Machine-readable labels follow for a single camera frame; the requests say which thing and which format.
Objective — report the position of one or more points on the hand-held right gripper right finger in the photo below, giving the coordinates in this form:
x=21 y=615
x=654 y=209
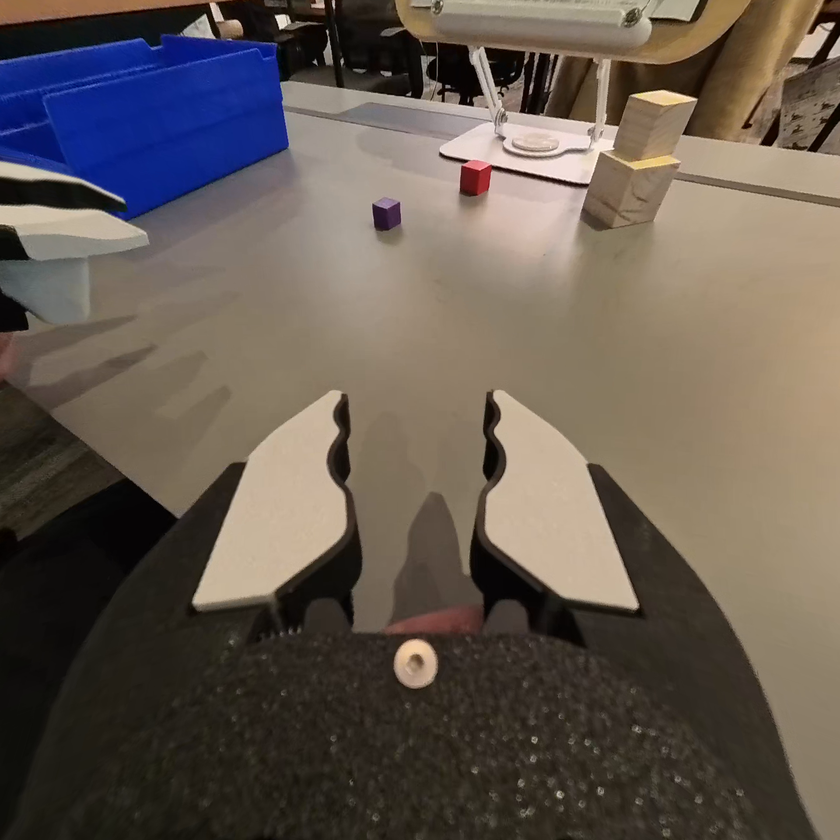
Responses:
x=551 y=518

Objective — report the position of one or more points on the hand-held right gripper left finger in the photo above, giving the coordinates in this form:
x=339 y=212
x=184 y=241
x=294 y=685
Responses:
x=282 y=518

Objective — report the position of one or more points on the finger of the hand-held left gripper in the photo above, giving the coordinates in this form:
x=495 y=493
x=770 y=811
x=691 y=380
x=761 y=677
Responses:
x=72 y=236
x=39 y=180

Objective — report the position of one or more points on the small purple wooden cube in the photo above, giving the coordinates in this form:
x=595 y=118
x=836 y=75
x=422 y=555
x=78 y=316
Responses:
x=386 y=215

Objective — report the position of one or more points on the large plain wooden cube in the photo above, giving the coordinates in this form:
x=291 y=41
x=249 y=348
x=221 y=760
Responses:
x=623 y=193

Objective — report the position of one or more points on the small red wooden cube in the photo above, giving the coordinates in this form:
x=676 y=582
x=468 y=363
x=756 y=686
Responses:
x=475 y=178

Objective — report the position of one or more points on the medium plain wooden cube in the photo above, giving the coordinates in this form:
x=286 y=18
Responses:
x=649 y=128

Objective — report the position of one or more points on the person's left hand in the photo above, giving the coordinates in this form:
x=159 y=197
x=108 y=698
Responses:
x=8 y=358

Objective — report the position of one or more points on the blue plastic bin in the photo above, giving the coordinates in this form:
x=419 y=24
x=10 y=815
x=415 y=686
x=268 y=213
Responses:
x=177 y=131

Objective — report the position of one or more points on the black office chair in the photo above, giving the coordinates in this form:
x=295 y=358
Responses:
x=380 y=46

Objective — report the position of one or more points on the brown curtain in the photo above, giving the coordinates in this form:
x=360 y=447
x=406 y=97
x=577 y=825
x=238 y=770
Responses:
x=735 y=92

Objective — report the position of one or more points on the printed cardboard sign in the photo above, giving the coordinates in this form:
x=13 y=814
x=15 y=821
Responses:
x=810 y=105

